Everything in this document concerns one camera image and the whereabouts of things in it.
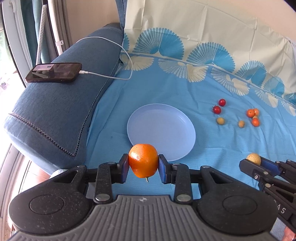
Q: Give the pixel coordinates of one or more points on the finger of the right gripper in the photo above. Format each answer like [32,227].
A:
[278,168]
[256,172]

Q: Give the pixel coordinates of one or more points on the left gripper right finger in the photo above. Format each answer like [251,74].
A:
[179,175]

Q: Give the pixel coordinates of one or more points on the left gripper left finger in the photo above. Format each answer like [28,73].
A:
[107,174]

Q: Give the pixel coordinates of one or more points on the orange kumquat front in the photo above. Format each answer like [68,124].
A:
[143,160]

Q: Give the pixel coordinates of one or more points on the orange tangerine cluster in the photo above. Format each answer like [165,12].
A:
[255,122]
[250,113]
[256,112]

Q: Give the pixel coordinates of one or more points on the person right hand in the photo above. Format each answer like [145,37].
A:
[288,235]

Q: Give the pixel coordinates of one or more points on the light blue plastic plate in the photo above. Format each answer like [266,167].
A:
[163,126]

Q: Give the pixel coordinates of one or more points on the red cherry tomato lower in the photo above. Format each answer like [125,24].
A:
[216,109]

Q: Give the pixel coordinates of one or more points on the red cherry tomato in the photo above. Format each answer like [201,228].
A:
[222,102]
[216,109]

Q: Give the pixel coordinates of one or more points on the blue sofa armrest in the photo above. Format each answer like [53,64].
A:
[49,123]

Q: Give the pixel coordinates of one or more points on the red cherry tomato upper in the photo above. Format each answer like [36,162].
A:
[222,102]

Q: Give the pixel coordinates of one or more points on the black smartphone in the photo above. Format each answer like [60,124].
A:
[54,72]

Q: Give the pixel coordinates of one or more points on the blue cream patterned sheet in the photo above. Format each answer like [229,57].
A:
[189,55]

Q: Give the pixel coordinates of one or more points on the light printed cloth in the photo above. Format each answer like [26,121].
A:
[292,42]

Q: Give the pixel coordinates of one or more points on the perforated metal strip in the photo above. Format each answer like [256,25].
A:
[41,31]

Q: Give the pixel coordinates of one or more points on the green curtain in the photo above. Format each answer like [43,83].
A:
[31,14]

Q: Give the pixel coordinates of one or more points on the white window frame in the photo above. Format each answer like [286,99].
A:
[16,37]

